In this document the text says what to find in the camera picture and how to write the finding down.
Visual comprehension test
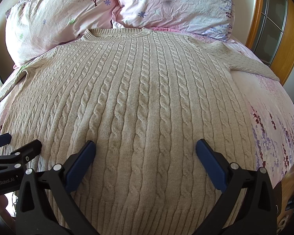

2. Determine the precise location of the beige cable-knit sweater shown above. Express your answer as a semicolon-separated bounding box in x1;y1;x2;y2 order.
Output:
0;29;276;234

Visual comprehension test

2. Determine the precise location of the person's left hand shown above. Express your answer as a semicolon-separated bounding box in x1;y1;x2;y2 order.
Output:
0;195;15;232

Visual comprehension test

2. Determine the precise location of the left floral pink pillow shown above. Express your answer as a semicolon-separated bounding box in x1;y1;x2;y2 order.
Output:
6;0;117;66

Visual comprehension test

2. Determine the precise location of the floral pink pillow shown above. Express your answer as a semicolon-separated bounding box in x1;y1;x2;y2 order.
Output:
6;0;117;66
112;0;235;41

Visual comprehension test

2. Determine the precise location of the wooden glass-door wardrobe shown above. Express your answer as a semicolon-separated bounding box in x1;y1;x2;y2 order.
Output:
246;0;294;85

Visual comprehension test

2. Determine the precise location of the right floral pink pillow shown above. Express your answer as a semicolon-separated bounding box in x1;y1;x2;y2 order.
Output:
112;0;235;41

